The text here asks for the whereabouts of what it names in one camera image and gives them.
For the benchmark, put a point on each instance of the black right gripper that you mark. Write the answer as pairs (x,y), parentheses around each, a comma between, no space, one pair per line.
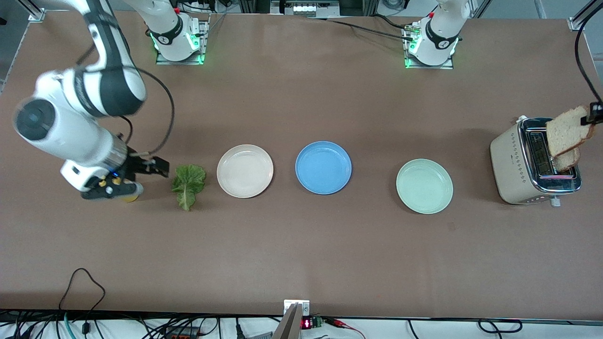
(137,165)

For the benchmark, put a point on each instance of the yellow squeeze sauce bottle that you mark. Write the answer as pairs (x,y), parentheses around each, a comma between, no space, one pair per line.
(133,195)

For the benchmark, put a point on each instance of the brown bread slice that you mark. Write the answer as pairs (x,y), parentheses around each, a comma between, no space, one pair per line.
(565,132)
(567,163)

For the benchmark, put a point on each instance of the green lettuce leaf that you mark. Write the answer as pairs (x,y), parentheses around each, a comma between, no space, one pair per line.
(188,181)

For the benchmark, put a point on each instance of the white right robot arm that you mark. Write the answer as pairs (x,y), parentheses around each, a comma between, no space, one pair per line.
(70,136)

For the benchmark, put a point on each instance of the cream white round plate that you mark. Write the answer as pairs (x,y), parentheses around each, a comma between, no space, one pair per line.
(245,172)

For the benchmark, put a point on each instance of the mint green round plate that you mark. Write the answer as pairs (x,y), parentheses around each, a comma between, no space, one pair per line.
(424,187)

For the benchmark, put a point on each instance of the blue round plate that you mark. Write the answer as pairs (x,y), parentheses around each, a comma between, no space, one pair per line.
(323,168)

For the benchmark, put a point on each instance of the beige and chrome toaster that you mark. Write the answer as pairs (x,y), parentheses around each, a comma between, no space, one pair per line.
(511,165)

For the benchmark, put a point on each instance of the red LED display module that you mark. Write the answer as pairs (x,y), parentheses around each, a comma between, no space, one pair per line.
(307,323)

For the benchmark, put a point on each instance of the lit electronics box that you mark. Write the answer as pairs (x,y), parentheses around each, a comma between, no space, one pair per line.
(306,8)

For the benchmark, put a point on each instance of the metal table corner bracket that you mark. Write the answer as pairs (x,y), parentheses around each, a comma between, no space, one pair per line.
(36,15)
(575,24)

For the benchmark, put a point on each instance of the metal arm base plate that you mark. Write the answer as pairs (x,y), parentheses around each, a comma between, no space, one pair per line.
(426,67)
(205,42)

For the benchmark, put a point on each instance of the grey camera pole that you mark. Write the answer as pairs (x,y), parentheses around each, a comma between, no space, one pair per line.
(288,327)

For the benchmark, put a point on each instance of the small metal mounting bracket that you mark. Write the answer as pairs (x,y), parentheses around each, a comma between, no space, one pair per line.
(304,308)

